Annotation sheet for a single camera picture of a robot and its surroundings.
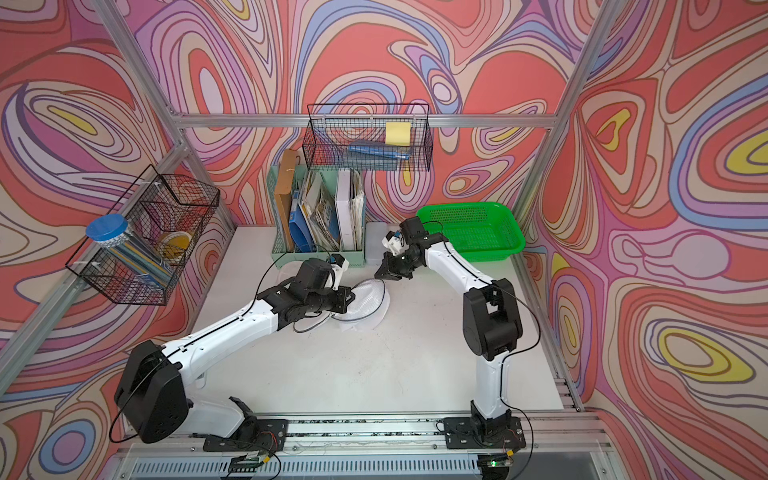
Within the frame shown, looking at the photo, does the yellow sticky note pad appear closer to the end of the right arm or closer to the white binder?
the white binder

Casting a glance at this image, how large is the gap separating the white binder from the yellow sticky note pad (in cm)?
19

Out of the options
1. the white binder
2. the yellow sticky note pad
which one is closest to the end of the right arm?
the white binder

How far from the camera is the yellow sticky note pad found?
2.95 feet

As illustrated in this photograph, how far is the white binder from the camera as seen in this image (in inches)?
37.3
